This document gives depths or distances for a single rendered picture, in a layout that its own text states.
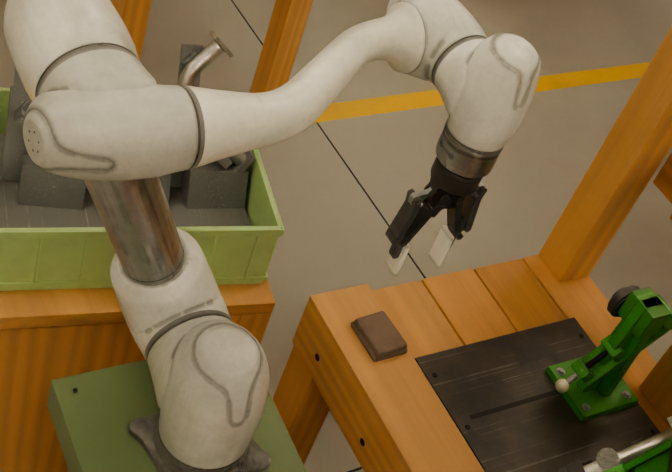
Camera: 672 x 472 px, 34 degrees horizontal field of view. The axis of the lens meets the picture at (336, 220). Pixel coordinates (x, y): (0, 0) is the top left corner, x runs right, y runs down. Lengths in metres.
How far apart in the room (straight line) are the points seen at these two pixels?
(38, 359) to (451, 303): 0.86
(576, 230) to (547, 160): 1.95
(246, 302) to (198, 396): 0.65
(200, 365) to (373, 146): 2.50
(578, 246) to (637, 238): 1.82
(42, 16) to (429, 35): 0.55
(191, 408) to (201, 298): 0.19
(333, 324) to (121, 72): 1.03
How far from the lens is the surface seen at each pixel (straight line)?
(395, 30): 1.58
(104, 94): 1.26
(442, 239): 1.78
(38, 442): 2.58
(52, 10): 1.35
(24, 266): 2.20
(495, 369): 2.25
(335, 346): 2.17
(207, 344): 1.69
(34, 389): 2.41
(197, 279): 1.76
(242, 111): 1.32
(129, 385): 1.96
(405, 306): 2.30
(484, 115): 1.53
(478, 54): 1.53
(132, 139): 1.25
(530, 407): 2.23
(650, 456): 1.89
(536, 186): 4.25
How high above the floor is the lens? 2.50
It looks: 42 degrees down
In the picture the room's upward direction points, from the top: 21 degrees clockwise
